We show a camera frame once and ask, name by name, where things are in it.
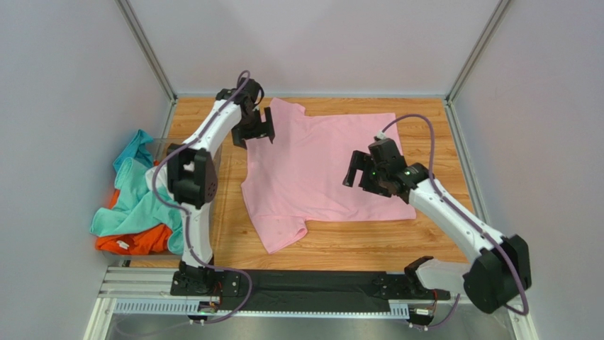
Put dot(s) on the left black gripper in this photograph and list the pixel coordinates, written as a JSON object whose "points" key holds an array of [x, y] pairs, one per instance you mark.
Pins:
{"points": [[240, 134]]}

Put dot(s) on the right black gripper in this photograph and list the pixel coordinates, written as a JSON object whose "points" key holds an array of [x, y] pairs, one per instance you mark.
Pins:
{"points": [[366, 171]]}

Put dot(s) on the pink t shirt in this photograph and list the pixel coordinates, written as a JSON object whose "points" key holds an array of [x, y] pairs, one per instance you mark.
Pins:
{"points": [[298, 176]]}

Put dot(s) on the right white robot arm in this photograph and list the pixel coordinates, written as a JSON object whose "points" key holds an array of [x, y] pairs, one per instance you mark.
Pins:
{"points": [[498, 268]]}

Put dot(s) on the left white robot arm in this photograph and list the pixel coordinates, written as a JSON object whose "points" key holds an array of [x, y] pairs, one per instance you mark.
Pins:
{"points": [[212, 132]]}

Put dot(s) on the clear plastic bin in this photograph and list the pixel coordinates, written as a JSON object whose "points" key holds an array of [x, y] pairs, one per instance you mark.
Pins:
{"points": [[189, 200]]}

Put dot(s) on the white t shirt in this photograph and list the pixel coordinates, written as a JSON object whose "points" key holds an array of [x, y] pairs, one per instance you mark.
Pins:
{"points": [[156, 178]]}

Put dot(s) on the blue t shirt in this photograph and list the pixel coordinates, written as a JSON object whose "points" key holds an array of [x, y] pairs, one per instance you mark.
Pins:
{"points": [[137, 150]]}

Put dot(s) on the teal t shirt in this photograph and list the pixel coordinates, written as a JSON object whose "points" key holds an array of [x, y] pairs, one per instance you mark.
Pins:
{"points": [[137, 203]]}

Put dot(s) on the orange t shirt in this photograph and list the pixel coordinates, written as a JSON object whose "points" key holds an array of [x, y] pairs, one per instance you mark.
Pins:
{"points": [[137, 240]]}

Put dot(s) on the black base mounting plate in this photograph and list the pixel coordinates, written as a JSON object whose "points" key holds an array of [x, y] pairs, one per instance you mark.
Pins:
{"points": [[301, 291]]}

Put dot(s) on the aluminium frame rail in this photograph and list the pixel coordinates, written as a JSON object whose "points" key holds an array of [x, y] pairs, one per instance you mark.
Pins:
{"points": [[140, 290]]}

